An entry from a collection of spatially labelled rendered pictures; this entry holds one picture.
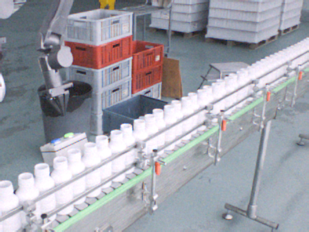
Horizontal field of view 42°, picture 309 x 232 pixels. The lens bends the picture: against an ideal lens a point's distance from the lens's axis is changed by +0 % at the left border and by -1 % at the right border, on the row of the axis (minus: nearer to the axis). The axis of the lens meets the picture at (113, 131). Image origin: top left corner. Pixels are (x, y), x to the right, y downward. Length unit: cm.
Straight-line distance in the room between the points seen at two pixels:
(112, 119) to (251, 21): 604
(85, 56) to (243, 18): 459
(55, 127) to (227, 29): 533
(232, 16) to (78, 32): 463
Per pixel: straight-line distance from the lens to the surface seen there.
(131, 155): 132
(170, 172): 151
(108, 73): 388
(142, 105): 225
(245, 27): 789
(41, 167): 110
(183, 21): 857
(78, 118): 323
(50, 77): 131
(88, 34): 372
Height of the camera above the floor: 169
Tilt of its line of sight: 25 degrees down
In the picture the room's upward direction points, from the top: straight up
